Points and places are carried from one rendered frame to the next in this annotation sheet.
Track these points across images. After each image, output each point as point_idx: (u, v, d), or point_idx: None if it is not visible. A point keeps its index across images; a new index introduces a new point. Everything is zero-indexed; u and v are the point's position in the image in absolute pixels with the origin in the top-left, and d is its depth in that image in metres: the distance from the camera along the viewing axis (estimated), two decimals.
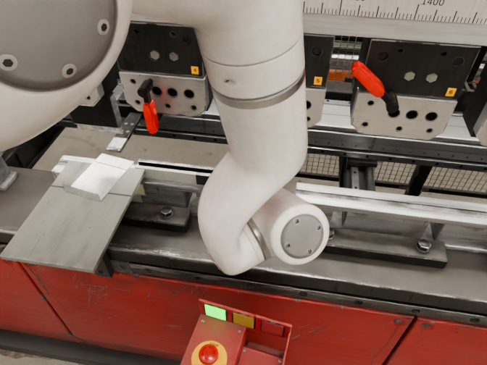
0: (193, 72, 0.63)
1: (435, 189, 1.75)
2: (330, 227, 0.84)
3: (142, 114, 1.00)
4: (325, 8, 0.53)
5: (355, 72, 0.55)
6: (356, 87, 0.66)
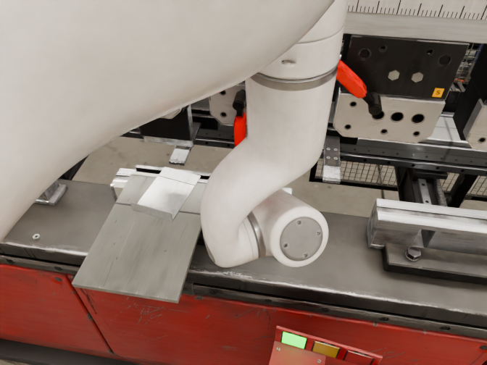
0: None
1: (477, 197, 1.69)
2: (415, 248, 0.78)
3: (200, 123, 0.93)
4: (465, 11, 0.47)
5: None
6: (470, 99, 0.60)
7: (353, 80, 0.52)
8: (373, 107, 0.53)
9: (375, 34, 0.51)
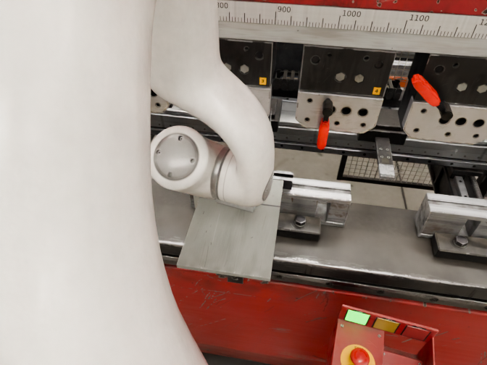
0: (375, 92, 0.67)
1: None
2: (462, 236, 0.88)
3: None
4: None
5: None
6: None
7: (430, 91, 0.62)
8: (446, 114, 0.63)
9: (450, 53, 0.61)
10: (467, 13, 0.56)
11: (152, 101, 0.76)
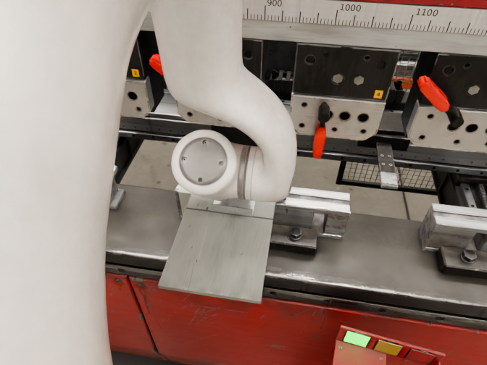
0: (376, 95, 0.61)
1: None
2: (471, 250, 0.81)
3: None
4: None
5: None
6: None
7: (439, 95, 0.55)
8: (456, 120, 0.57)
9: (461, 53, 0.54)
10: (481, 6, 0.50)
11: (132, 104, 0.70)
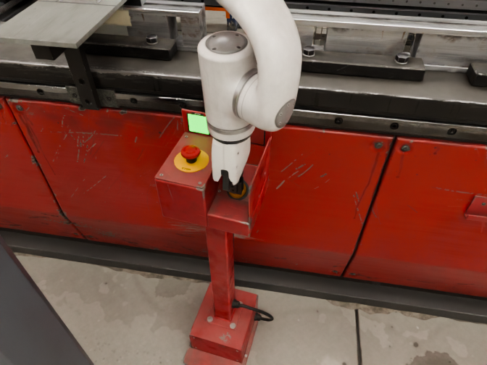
0: None
1: None
2: (311, 45, 0.86)
3: None
4: None
5: None
6: None
7: None
8: None
9: None
10: None
11: None
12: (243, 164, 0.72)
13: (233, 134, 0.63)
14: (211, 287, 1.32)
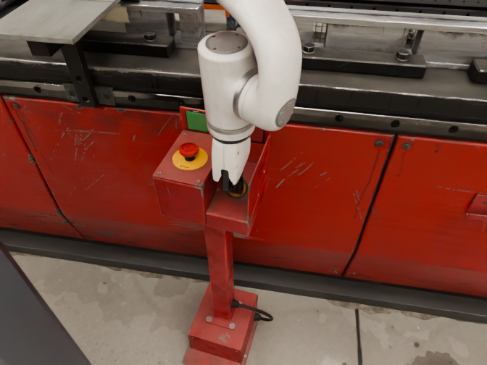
0: None
1: None
2: (311, 43, 0.85)
3: None
4: None
5: None
6: None
7: None
8: None
9: None
10: None
11: None
12: (243, 164, 0.72)
13: (233, 134, 0.63)
14: (211, 287, 1.31)
